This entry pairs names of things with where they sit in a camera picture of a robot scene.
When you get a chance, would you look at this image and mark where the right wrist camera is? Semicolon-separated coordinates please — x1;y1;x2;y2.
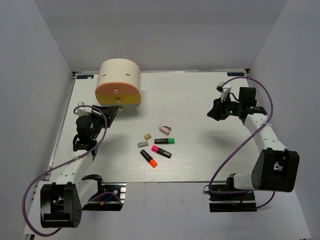
216;81;232;103

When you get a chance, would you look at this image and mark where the yellow drawer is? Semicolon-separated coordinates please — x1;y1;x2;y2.
95;93;141;105

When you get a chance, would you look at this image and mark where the orange cap black highlighter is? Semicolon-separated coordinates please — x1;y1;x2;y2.
140;150;158;168

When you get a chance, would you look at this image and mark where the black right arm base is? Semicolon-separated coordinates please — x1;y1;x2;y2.
203;184;257;213

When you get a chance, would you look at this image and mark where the blue corner sticker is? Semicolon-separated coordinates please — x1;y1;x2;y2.
76;74;94;79
227;72;245;77

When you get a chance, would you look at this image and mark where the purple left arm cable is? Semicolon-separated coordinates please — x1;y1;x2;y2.
21;104;124;237

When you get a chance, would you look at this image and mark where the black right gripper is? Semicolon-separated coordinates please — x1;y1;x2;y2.
207;93;243;121

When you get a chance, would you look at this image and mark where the orange top drawer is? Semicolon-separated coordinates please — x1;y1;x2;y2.
95;82;140;95

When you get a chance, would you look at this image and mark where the cream round drawer cabinet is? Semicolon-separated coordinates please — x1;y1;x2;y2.
96;58;142;107

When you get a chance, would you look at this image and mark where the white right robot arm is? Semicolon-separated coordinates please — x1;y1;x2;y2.
207;85;300;200

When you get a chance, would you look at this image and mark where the blue right corner sticker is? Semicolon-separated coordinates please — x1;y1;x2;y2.
227;72;245;77

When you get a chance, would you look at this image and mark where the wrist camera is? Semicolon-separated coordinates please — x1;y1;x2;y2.
216;81;232;103
73;102;92;118

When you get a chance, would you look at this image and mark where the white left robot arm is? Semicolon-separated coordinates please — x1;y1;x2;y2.
40;104;119;228

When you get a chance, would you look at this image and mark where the blue left corner sticker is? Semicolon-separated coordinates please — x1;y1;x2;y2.
76;74;94;79

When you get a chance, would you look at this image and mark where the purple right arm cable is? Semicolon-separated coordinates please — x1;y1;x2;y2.
207;76;276;210

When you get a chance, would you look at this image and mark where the tan small eraser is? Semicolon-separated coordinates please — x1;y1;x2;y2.
144;133;152;140

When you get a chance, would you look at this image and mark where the pink cap black highlighter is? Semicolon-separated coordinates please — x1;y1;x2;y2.
151;145;172;159

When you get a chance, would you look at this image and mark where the grey white eraser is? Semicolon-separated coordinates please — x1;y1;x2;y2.
137;141;149;148

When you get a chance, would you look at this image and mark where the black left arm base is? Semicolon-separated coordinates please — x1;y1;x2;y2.
82;183;127;212

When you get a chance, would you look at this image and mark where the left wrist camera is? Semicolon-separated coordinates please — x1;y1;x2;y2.
73;102;92;118

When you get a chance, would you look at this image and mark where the pale green bottom drawer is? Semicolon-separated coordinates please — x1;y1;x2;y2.
117;103;140;117

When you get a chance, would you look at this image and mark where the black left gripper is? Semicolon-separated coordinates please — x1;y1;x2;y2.
89;105;120;141

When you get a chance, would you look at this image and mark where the green cap black highlighter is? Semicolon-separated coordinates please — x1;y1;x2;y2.
154;138;175;145

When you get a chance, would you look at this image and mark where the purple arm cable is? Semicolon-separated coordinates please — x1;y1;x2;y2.
207;76;276;210
21;104;124;237

